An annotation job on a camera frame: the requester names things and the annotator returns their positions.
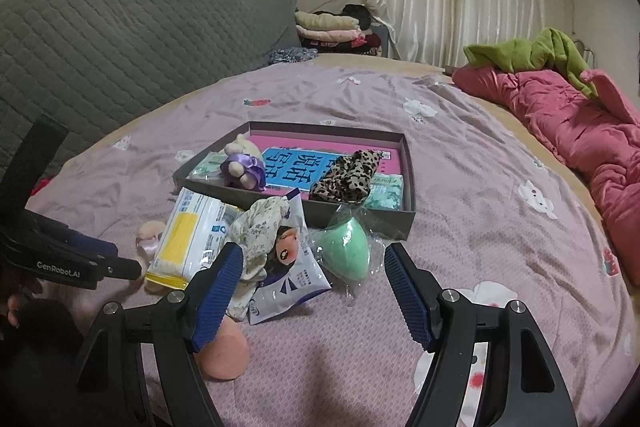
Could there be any green makeup sponge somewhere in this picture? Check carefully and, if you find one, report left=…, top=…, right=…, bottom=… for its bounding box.
left=307, top=202, right=388, bottom=303

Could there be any pink and blue book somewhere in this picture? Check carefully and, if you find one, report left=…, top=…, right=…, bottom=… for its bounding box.
left=247, top=134, right=405, bottom=202

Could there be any teddy bear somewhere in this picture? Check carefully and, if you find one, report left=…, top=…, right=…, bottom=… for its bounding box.
left=136, top=219, right=173, bottom=295
left=220, top=133, right=268, bottom=192

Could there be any red cloth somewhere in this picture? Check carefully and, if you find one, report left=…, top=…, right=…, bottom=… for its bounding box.
left=29, top=177, right=56, bottom=198

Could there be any yellow and white wipes pack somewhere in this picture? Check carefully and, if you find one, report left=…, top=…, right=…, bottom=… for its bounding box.
left=144, top=187, right=246, bottom=293

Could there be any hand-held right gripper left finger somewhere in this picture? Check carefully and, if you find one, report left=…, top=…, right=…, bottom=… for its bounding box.
left=75, top=241, right=246, bottom=427

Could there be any leopard print scrunchie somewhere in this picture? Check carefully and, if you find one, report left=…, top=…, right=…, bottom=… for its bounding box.
left=307, top=148, right=379, bottom=204

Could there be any pink quilt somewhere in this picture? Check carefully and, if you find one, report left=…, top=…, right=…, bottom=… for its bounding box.
left=452, top=64, right=640, bottom=288

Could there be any person's left forearm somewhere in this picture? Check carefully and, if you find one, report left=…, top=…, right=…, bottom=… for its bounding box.
left=0, top=299, right=88, bottom=413

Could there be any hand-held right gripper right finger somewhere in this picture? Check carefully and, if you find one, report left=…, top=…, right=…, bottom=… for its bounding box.
left=382, top=242, right=573, bottom=427

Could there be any grey-purple cardboard box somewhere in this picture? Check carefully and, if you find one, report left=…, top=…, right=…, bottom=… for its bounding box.
left=172, top=121, right=418, bottom=242

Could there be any pile of folded clothes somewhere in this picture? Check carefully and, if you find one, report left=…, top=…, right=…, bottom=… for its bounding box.
left=294, top=4, right=388, bottom=56

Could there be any blue and white cartoon packet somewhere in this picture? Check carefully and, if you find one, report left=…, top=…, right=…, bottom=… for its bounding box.
left=247, top=188, right=333, bottom=325

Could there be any purple printed bed sheet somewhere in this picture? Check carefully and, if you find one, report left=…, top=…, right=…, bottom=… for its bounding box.
left=30, top=57, right=640, bottom=427

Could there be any peach makeup puff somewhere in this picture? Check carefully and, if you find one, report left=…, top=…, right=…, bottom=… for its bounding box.
left=192, top=317, right=251, bottom=382

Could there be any small green tissue pack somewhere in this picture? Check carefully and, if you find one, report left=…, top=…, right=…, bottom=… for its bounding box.
left=362, top=172, right=405, bottom=212

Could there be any doll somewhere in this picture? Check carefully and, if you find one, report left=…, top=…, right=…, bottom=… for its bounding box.
left=227, top=196, right=293, bottom=322

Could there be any large green tissue pack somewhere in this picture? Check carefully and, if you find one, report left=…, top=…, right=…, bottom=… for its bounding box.
left=189, top=150, right=231, bottom=182

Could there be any dark patterned cloth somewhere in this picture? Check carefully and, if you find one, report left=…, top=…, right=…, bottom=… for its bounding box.
left=267, top=48, right=318, bottom=66

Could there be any person's left hand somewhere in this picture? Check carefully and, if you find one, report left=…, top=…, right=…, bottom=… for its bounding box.
left=2, top=282, right=41, bottom=328

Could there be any green blanket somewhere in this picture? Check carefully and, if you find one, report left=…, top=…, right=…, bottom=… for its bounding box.
left=462, top=27, right=598, bottom=100

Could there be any grey quilted headboard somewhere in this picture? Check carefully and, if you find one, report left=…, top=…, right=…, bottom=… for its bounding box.
left=0, top=0, right=301, bottom=228

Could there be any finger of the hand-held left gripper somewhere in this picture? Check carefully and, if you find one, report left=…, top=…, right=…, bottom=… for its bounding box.
left=65, top=227, right=121, bottom=259
left=95, top=254, right=143, bottom=282

